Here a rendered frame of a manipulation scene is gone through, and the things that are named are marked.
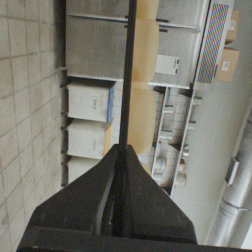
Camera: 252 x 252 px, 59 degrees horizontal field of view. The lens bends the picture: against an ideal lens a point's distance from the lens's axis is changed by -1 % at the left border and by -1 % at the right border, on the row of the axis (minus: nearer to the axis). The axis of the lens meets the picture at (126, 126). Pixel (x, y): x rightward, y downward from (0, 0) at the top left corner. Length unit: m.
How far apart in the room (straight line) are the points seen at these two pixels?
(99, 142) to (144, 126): 3.33
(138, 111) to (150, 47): 0.05
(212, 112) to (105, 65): 2.12
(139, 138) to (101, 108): 3.13
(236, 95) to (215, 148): 1.03
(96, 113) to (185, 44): 1.51
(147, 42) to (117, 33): 2.67
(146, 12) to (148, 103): 0.09
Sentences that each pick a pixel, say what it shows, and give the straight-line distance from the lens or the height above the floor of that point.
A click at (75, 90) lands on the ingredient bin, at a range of 3.28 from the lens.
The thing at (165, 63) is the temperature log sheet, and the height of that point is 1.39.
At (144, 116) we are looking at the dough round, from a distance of 0.15.
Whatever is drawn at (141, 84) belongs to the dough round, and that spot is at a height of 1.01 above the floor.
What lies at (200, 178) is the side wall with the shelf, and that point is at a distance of 4.72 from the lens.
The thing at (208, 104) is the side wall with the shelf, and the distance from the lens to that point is 4.09.
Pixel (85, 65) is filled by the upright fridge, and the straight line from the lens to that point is 2.92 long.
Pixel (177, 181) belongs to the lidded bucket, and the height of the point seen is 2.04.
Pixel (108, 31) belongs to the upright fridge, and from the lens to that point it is 2.85.
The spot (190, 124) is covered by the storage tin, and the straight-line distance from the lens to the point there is 3.87.
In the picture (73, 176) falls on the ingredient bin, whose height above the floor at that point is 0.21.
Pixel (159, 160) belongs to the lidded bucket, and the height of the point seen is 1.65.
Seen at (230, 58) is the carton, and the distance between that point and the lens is 3.23.
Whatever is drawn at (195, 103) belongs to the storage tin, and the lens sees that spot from 3.78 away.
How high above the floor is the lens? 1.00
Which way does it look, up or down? level
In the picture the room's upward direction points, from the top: 96 degrees clockwise
